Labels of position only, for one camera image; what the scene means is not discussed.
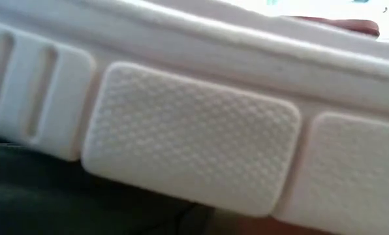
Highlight black smooth-strap slide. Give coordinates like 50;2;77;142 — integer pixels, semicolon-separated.
0;130;215;235

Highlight red plastic bin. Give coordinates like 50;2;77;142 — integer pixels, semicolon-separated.
290;15;381;37

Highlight pink slide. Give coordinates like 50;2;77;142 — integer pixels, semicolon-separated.
0;0;389;235

